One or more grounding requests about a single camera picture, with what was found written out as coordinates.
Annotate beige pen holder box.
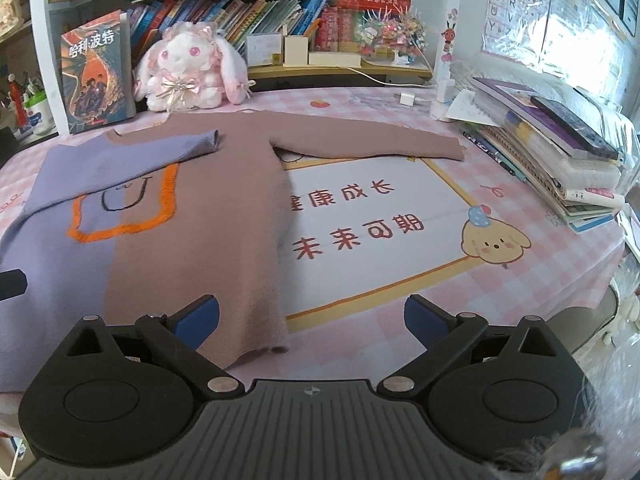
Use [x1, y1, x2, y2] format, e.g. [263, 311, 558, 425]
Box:
[283, 35, 311, 68]

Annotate row of colourful books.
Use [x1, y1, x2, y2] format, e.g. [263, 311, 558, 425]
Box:
[125, 0, 332, 57]

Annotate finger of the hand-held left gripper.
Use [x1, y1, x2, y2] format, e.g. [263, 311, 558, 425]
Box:
[0, 269, 27, 303]

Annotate red thick books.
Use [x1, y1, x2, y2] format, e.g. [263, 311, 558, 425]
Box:
[320, 0, 414, 54]

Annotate flat cream box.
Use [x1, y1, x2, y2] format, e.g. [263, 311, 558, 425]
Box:
[308, 51, 362, 68]

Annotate white charger cable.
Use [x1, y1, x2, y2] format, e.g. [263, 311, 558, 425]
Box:
[345, 47, 441, 106]

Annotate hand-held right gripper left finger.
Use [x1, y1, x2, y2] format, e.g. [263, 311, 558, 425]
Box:
[65, 296, 244, 399]

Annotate pink white plush bunny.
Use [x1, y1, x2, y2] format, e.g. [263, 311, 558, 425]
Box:
[132, 24, 252, 114]

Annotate colourful flower ornament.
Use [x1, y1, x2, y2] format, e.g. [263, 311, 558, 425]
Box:
[354, 7, 427, 66]

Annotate purple and mauve sweater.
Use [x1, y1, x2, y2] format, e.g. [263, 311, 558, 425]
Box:
[0, 112, 464, 394]

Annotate stack of books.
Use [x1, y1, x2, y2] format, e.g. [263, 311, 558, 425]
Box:
[461, 76, 627, 235]

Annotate dragon cover book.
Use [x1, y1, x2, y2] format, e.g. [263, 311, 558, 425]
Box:
[60, 10, 137, 136]

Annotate pink checked printed table mat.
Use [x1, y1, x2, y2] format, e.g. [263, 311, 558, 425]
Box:
[0, 85, 627, 411]

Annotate white jar green lid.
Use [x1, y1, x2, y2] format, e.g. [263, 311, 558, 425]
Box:
[23, 94, 56, 136]

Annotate red tassel charm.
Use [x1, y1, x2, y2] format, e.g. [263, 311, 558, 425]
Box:
[8, 74, 29, 132]

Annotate dark smartphone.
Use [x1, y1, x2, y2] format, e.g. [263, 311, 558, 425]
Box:
[530, 95, 621, 162]

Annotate white power adapter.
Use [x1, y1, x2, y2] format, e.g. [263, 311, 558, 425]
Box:
[432, 55, 459, 121]

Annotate white note box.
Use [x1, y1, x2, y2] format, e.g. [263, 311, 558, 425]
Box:
[246, 33, 282, 67]

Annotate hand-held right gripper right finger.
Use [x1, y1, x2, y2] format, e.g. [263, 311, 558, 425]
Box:
[377, 295, 566, 399]

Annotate alphabet wall poster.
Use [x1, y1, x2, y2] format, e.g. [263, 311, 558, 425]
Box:
[481, 0, 557, 57]

